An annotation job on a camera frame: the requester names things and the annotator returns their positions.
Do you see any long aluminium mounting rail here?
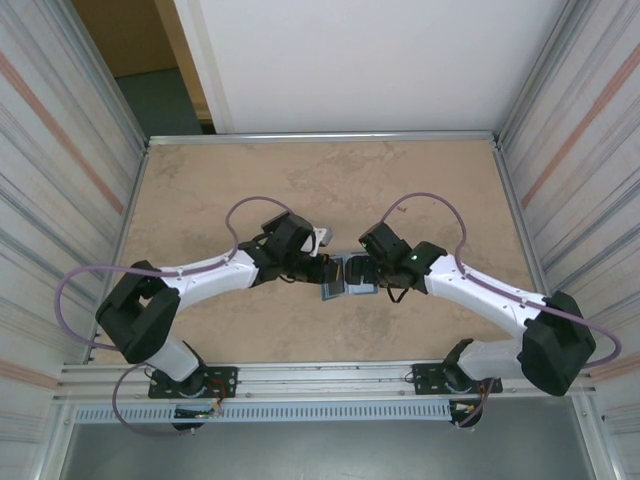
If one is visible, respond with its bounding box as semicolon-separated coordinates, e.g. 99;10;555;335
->
53;357;599;406

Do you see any grey metal sheet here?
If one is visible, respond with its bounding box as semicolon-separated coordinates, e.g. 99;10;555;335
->
59;399;601;480

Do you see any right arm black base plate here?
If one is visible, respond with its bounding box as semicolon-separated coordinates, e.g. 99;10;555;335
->
410;363;501;396

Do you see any thin black wire loop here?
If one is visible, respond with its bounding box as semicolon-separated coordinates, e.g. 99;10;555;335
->
387;282;416;305

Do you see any aluminium table edge rail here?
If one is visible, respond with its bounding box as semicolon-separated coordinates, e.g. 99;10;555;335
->
147;130;501;149
89;144;152;362
491;139;571;359

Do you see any translucent striped enclosure panel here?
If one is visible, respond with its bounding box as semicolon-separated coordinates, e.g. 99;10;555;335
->
499;0;640;436
0;0;149;436

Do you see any small green circuit board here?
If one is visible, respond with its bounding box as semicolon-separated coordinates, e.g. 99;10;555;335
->
173;407;225;419

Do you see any white door frame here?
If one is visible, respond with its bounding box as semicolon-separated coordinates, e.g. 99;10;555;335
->
172;0;236;135

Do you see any slotted grey cable duct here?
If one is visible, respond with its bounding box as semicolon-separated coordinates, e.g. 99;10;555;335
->
73;403;454;425

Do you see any blue leather card holder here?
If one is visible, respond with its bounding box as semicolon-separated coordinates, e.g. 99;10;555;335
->
319;252;380;302

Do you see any aluminium frame post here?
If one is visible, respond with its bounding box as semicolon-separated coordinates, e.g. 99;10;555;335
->
494;0;591;146

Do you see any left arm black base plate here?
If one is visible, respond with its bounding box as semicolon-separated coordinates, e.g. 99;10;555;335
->
148;366;239;400

